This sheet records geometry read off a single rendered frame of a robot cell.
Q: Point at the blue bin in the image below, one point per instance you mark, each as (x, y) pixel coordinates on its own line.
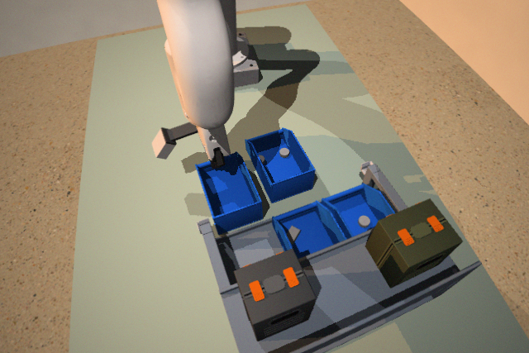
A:
(281, 177)
(319, 229)
(231, 193)
(350, 205)

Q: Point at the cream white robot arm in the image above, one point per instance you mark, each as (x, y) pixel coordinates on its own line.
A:
(202, 62)

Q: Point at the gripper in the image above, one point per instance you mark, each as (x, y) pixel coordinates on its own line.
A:
(216, 145)

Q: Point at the grey metal shelf frame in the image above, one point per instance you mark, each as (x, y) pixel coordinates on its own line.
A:
(351, 293)

